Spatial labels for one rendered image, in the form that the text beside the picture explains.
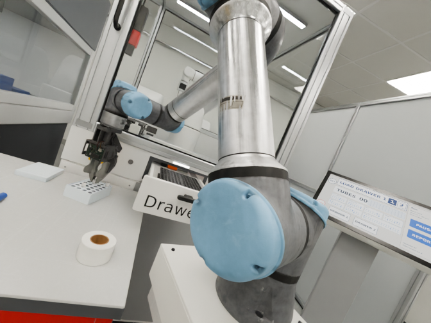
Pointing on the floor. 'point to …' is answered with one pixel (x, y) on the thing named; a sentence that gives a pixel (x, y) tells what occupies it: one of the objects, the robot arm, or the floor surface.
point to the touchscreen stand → (339, 281)
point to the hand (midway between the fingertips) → (96, 179)
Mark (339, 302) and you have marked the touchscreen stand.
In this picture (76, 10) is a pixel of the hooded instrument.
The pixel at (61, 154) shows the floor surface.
